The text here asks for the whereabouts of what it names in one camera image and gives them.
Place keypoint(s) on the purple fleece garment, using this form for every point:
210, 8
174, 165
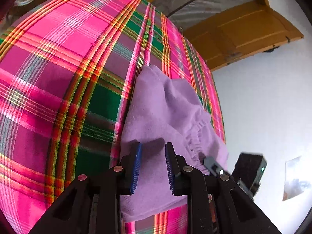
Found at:
164, 110

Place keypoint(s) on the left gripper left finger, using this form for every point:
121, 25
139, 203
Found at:
117, 181

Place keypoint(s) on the pink plaid tablecloth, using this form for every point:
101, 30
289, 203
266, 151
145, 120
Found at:
68, 70

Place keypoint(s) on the wooden door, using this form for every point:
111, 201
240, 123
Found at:
240, 32

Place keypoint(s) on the plastic-covered doorway curtain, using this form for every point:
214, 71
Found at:
202, 2

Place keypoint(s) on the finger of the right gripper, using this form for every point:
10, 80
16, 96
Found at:
212, 166

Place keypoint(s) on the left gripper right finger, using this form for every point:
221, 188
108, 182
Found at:
189, 181

